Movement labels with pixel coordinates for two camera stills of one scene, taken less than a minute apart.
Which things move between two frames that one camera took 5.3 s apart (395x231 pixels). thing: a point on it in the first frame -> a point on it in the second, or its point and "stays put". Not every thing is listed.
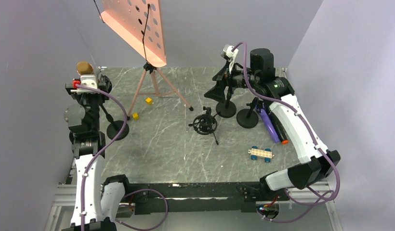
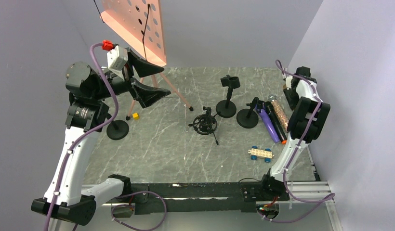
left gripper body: (88, 102) -> (118, 84)
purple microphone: (269, 122) stays put
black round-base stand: (246, 118) stays put
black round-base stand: (226, 109) stays put
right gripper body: (236, 79) -> (292, 97)
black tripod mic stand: (205, 124) stays put
